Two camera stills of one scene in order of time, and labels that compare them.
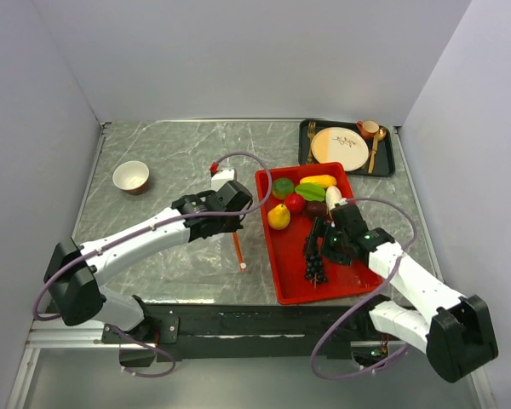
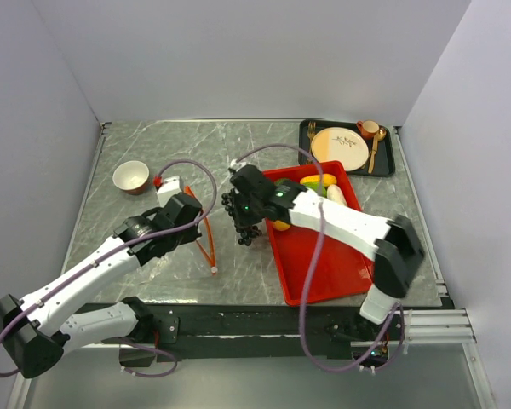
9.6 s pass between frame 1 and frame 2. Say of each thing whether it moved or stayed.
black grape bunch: moved
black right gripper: moved
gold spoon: stayed
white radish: stayed
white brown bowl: stayed
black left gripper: moved
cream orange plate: stayed
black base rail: stayed
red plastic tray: stayed
